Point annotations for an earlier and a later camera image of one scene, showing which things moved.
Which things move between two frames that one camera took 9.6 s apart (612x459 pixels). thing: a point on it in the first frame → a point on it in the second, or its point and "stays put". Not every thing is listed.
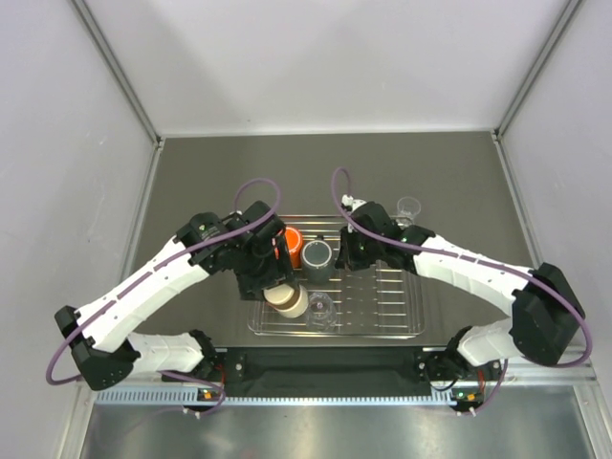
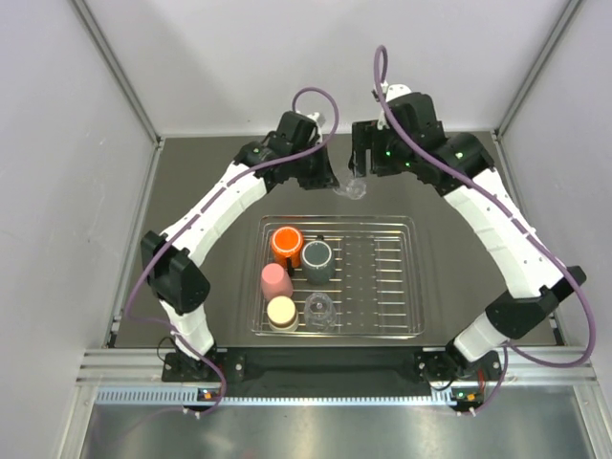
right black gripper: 347,259 → 365,135
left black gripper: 278,272 → 322,178
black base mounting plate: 338,368 stays put
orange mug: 295,243 stays put
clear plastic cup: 406,208 → 354,188
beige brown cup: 287,300 → 282,314
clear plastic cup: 320,313 stays put
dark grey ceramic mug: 316,261 stays put
